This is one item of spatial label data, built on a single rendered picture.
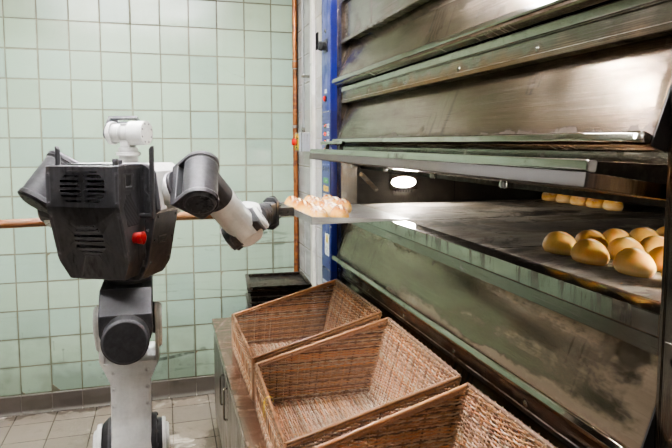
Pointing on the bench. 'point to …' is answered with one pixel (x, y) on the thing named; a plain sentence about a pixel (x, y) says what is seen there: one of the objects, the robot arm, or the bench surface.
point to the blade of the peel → (351, 216)
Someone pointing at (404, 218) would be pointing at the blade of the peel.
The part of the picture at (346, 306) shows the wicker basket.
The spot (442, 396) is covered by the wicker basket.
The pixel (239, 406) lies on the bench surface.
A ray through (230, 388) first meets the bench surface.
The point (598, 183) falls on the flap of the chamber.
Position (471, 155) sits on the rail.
